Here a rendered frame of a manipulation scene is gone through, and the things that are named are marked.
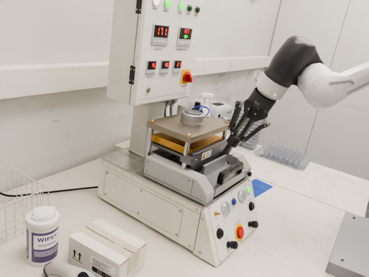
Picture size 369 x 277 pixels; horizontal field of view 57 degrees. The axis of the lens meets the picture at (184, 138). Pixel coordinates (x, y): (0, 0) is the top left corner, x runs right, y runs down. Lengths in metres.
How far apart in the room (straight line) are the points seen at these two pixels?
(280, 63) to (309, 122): 2.58
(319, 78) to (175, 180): 0.51
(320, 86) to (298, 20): 2.60
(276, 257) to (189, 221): 0.33
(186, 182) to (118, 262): 0.31
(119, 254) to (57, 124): 0.71
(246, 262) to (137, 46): 0.77
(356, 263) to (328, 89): 0.60
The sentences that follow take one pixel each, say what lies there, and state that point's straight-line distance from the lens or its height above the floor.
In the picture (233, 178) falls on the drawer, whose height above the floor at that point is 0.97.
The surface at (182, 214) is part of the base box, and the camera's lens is 1.10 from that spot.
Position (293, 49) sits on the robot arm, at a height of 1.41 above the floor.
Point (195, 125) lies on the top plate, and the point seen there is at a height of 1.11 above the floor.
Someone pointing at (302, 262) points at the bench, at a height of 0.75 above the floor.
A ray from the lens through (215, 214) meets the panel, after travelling 1.08.
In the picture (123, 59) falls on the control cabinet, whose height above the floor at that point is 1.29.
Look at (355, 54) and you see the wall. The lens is 3.43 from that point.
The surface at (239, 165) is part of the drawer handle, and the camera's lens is 1.17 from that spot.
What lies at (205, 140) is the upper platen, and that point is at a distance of 1.19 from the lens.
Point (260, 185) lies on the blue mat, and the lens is 1.69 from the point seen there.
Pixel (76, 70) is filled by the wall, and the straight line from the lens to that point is 1.42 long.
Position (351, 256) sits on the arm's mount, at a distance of 1.31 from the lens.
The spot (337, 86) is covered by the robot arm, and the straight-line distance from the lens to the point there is 0.96.
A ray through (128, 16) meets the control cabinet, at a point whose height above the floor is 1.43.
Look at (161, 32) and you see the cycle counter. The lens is 1.15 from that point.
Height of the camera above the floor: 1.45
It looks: 20 degrees down
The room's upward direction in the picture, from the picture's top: 9 degrees clockwise
